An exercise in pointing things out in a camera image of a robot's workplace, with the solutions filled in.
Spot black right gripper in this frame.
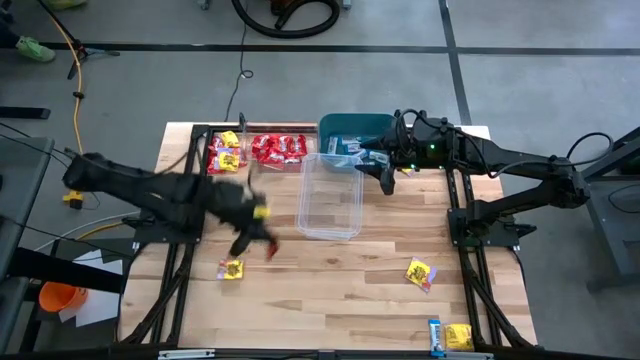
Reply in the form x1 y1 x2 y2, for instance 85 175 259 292
354 115 451 197

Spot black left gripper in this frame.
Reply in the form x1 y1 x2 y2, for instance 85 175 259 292
199 177 277 260

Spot large clear plastic bin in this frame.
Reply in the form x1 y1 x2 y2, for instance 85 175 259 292
295 152 365 242

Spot teal plastic bin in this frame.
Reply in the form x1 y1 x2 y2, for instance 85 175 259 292
318 112 401 175

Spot small clear plastic bin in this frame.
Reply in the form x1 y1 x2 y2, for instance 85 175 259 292
248 127 322 172

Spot white paper sheets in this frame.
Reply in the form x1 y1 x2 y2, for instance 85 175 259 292
57 248 126 329

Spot black metal beam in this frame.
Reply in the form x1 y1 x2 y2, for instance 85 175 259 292
7 244 129 296

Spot orange bucket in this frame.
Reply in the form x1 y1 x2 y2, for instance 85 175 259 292
38 280 90 314

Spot grey metal stand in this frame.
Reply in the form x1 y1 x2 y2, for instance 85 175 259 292
582 124 640 291

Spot grey desk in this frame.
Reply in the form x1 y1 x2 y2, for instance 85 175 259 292
0 134 56 281

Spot black tripod stand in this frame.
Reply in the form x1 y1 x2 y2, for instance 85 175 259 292
35 0 121 81

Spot black flat bar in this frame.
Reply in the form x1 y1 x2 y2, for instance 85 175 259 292
0 105 52 121

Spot person's green shoe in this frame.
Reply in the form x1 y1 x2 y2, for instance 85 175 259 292
44 0 87 11
14 35 56 64

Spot person's leg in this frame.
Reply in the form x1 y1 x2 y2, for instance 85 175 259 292
0 9 21 49

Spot black metal table frame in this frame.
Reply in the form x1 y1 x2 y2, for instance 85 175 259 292
115 122 540 360

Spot silver metal bracket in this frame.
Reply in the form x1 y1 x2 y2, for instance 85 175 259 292
158 349 216 360
437 351 495 360

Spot white cable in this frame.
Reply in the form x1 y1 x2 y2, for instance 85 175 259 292
33 210 144 252

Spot black vacuum hose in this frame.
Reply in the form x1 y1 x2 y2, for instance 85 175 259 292
230 0 342 40

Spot yellow extension cable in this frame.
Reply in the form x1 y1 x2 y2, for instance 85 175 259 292
47 7 87 210

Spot thin black cable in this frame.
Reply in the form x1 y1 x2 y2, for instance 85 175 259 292
223 0 255 124

